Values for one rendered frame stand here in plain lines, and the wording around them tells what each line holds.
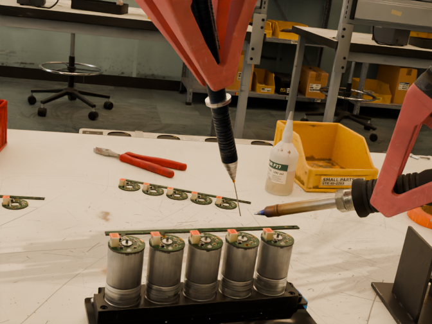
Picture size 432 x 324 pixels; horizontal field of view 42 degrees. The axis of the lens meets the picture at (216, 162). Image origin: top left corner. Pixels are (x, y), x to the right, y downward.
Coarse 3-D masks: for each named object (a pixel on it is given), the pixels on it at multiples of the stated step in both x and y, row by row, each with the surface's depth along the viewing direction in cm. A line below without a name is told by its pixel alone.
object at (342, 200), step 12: (336, 192) 36; (348, 192) 35; (276, 204) 38; (288, 204) 38; (300, 204) 37; (312, 204) 37; (324, 204) 36; (336, 204) 36; (348, 204) 35; (276, 216) 38
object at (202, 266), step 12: (204, 240) 40; (192, 252) 39; (204, 252) 39; (216, 252) 39; (192, 264) 39; (204, 264) 39; (216, 264) 40; (192, 276) 40; (204, 276) 40; (216, 276) 40; (192, 288) 40; (204, 288) 40; (216, 288) 41; (204, 300) 40
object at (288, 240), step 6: (276, 234) 42; (282, 234) 43; (288, 234) 43; (264, 240) 41; (270, 240) 41; (276, 240) 41; (282, 240) 41; (288, 240) 42; (276, 246) 41; (282, 246) 41; (288, 246) 41
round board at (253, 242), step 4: (240, 232) 42; (244, 232) 42; (244, 236) 41; (248, 236) 41; (252, 236) 42; (228, 240) 40; (248, 240) 41; (252, 240) 41; (256, 240) 41; (232, 244) 40; (236, 244) 40; (240, 244) 40; (244, 244) 40; (252, 244) 40; (256, 244) 40; (244, 248) 40; (248, 248) 40; (252, 248) 40
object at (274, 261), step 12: (264, 252) 41; (276, 252) 41; (288, 252) 41; (264, 264) 42; (276, 264) 41; (288, 264) 42; (264, 276) 42; (276, 276) 42; (264, 288) 42; (276, 288) 42
